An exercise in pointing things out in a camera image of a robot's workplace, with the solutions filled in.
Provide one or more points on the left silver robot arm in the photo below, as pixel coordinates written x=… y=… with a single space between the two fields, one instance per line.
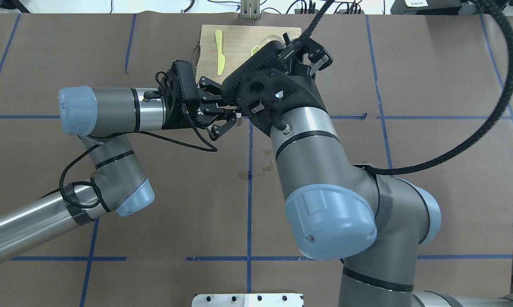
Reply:
x=107 y=176

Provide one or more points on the bamboo cutting board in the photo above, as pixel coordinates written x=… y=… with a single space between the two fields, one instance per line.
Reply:
x=237 y=44

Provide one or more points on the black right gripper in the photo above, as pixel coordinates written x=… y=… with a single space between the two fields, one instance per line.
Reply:
x=311 y=96

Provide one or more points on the black computer case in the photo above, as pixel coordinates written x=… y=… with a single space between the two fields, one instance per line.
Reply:
x=426 y=7

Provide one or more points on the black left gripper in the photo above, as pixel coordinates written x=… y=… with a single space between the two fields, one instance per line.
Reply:
x=176 y=118

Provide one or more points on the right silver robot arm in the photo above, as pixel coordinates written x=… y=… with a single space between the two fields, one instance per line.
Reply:
x=371 y=222

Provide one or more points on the clear glass shaker cup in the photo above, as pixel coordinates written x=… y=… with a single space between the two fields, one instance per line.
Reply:
x=269 y=46

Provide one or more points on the aluminium frame post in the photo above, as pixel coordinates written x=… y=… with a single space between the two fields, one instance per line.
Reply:
x=250 y=9

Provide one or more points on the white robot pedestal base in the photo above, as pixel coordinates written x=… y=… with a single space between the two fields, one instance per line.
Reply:
x=249 y=300

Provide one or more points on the yellow plastic knife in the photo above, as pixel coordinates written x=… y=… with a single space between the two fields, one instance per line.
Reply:
x=221 y=59

